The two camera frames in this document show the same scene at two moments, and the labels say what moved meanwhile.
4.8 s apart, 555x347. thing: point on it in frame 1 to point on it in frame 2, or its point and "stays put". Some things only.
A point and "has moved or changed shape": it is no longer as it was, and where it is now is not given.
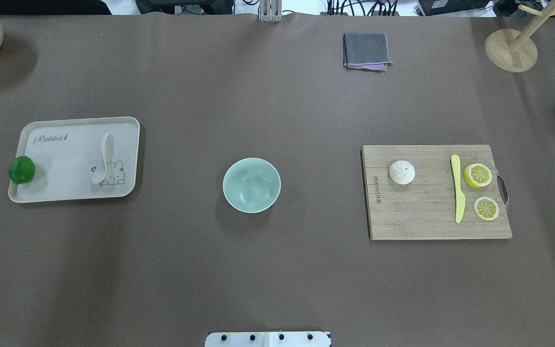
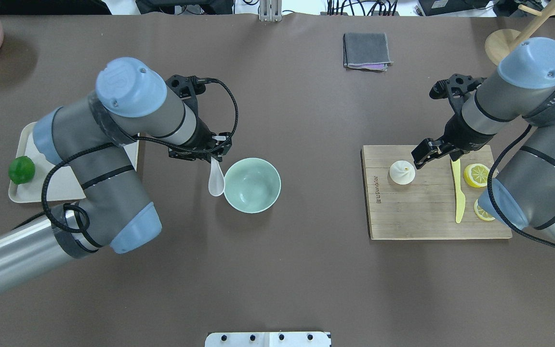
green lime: (21, 169) stays put
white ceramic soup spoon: (99, 175) has moved or changed shape
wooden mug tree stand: (513, 50) stays put
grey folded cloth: (366, 50) stays put
